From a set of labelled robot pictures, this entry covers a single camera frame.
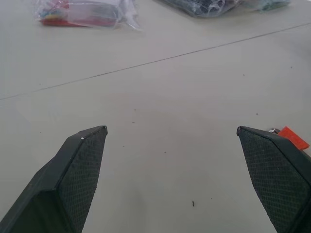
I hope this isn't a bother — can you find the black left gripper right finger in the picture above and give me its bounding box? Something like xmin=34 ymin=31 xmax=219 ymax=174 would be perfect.
xmin=236 ymin=126 xmax=311 ymax=233

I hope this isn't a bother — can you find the red rectangular block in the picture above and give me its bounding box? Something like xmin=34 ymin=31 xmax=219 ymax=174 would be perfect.
xmin=277 ymin=125 xmax=311 ymax=151

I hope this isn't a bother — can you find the clear bag with teal item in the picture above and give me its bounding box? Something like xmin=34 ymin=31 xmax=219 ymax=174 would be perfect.
xmin=242 ymin=0 xmax=292 ymax=13

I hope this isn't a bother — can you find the clear bag with red items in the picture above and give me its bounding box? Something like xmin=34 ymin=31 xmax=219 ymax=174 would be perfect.
xmin=33 ymin=0 xmax=144 ymax=32

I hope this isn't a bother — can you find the clear bag with dark items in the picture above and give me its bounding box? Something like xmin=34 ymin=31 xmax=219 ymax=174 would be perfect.
xmin=155 ymin=0 xmax=243 ymax=17

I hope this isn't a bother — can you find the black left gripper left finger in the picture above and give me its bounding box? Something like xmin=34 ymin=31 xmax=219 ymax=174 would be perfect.
xmin=0 ymin=125 xmax=108 ymax=233

